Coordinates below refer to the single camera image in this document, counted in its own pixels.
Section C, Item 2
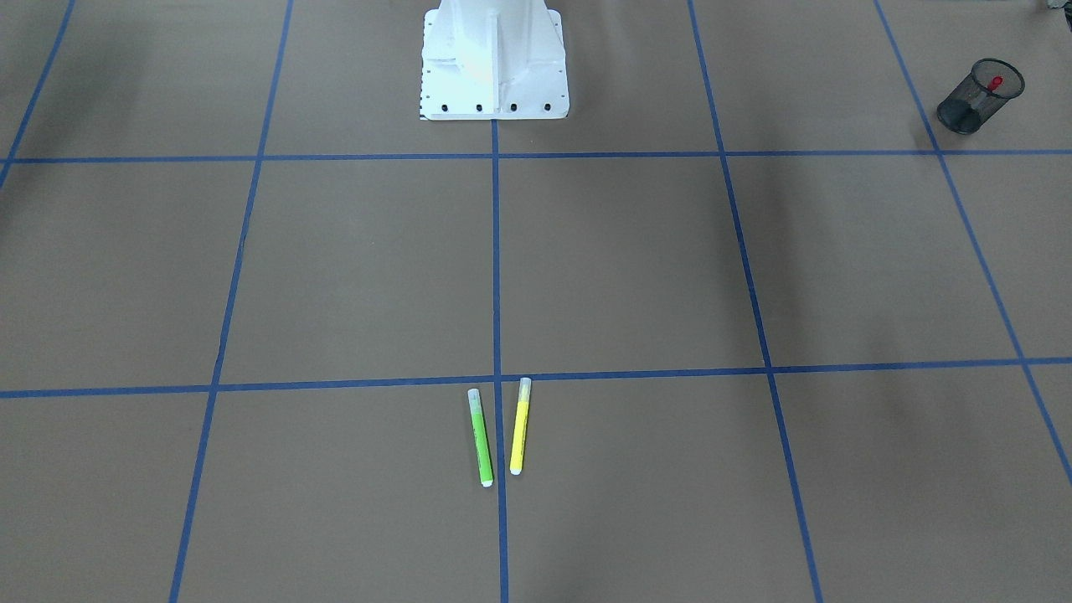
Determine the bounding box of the yellow highlighter pen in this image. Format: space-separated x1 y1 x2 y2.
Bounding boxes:
509 377 533 476

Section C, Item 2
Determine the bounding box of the green highlighter pen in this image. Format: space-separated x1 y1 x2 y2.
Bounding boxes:
466 387 494 488

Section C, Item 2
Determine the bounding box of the brown paper table mat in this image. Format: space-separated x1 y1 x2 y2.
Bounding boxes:
3 1 1069 602

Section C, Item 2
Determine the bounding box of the near black mesh cup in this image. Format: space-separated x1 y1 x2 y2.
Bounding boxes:
935 58 1025 135

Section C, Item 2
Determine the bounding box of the white camera stand base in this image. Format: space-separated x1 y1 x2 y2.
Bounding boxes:
419 1 570 120

